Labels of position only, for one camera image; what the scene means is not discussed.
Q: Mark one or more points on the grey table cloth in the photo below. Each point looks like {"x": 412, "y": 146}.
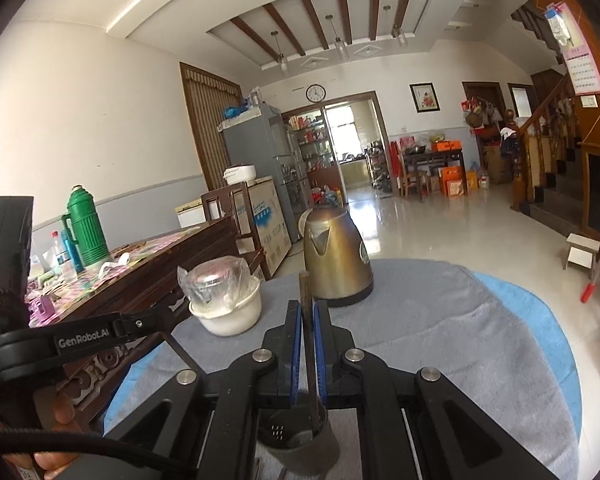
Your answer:
{"x": 430, "y": 320}

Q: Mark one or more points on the pink wall calendar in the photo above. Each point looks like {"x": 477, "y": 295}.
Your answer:
{"x": 582, "y": 67}

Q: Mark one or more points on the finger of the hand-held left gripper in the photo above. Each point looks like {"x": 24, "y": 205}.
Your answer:
{"x": 147, "y": 324}

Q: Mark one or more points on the dark carved wooden table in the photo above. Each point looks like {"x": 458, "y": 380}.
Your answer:
{"x": 145, "y": 280}

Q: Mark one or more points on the wooden door with curtain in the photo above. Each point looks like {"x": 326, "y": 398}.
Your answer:
{"x": 207, "y": 120}

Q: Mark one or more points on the clear red capped bottle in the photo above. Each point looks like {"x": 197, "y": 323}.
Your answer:
{"x": 60, "y": 260}

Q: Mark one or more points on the white rice cooker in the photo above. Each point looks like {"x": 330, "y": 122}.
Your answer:
{"x": 240, "y": 174}

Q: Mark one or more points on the green thermos flask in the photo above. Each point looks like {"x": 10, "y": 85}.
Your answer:
{"x": 87, "y": 230}

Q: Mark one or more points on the wooden chair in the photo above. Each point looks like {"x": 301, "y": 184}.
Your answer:
{"x": 242, "y": 210}

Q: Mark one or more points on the dark metal utensil holder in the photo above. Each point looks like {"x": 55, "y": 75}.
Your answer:
{"x": 300, "y": 455}

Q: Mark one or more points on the tall orange box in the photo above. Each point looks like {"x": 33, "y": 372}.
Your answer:
{"x": 452, "y": 180}

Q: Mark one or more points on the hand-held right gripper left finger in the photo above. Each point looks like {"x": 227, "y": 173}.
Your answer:
{"x": 295, "y": 355}

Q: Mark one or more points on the patterned tablecloth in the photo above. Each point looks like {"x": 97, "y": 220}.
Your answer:
{"x": 150, "y": 252}

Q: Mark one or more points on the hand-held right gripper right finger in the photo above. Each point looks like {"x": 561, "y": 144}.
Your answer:
{"x": 321, "y": 355}

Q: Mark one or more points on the pink plastic container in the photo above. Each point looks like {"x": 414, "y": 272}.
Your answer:
{"x": 42, "y": 307}

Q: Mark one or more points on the white chest freezer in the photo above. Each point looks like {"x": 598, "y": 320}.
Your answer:
{"x": 265, "y": 215}

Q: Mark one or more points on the clear water jug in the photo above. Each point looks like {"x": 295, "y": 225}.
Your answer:
{"x": 483, "y": 177}

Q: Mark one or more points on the grey refrigerator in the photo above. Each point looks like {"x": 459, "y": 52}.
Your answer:
{"x": 252, "y": 140}

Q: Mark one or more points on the round wall clock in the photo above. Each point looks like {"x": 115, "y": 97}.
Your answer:
{"x": 316, "y": 93}

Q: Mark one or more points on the white bowl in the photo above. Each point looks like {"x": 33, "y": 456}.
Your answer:
{"x": 230, "y": 317}

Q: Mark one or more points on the person's left hand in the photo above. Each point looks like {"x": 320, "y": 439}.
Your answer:
{"x": 55, "y": 462}

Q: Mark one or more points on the small white step stool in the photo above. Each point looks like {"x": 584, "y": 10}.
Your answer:
{"x": 582, "y": 250}

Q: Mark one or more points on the dark wooden chopstick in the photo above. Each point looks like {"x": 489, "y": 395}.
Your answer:
{"x": 305, "y": 305}

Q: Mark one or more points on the blue bottle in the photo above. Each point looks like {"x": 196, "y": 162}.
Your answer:
{"x": 74, "y": 255}

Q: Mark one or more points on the dark wooden side table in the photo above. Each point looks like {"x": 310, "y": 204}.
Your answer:
{"x": 432, "y": 157}

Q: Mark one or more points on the glass display cabinet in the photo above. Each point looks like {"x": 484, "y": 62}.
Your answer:
{"x": 312, "y": 150}

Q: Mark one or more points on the framed wall picture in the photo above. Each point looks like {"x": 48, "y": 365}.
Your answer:
{"x": 424, "y": 97}

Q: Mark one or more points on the flat orange box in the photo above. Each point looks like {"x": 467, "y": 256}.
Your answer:
{"x": 447, "y": 146}

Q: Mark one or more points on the brass electric kettle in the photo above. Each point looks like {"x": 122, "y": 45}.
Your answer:
{"x": 335, "y": 260}

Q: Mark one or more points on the glass pendant lamp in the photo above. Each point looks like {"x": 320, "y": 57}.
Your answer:
{"x": 341, "y": 47}
{"x": 282, "y": 62}
{"x": 400, "y": 35}

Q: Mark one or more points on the wooden staircase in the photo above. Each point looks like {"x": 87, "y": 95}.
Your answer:
{"x": 555, "y": 175}

